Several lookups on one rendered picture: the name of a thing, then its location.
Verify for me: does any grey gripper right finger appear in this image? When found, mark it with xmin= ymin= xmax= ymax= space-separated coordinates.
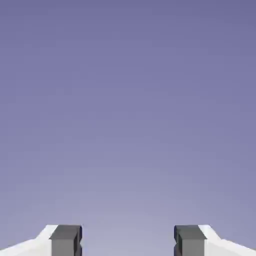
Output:
xmin=173 ymin=224 xmax=256 ymax=256

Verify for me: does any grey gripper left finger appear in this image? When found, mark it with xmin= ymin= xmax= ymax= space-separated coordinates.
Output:
xmin=0 ymin=224 xmax=83 ymax=256

